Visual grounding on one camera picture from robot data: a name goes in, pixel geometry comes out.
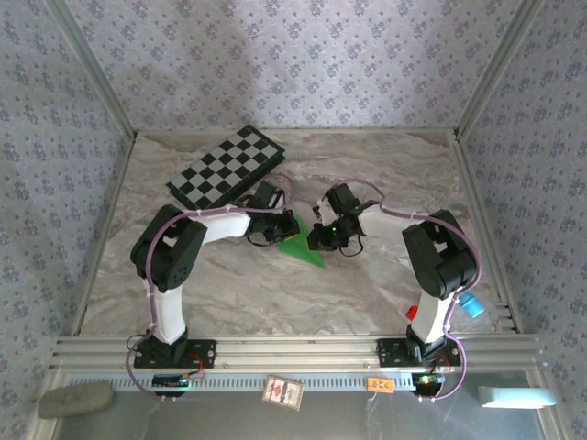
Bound green paper sheet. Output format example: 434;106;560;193
276;213;328;270

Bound black white folded chessboard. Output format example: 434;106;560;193
165;124;286;211

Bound light blue cylinder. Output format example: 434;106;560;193
458;291;486;319

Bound orange tag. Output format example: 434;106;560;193
366;376;395;394

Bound white foam block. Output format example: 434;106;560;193
477;386;559;409

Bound grey stone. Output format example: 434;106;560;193
38;382;115;419

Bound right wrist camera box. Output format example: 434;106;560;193
313;197;337;226

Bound aluminium mounting rail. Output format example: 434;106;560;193
49;333;548;371

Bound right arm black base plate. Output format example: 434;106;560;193
375;337;461;368

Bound aluminium table side rail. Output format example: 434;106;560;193
71;135;138;336
451;132;526;335

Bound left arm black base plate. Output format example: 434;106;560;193
133;338;216;370

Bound grey slotted cable duct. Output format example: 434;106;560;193
68;376;430;394

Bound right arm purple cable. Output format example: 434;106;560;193
316;177;483;404

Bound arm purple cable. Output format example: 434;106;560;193
124;171;295;404
316;177;483;404

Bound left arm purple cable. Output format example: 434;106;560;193
124;171;295;404

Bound aluminium corner post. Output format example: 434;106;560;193
45;0;138;141
452;0;548;138

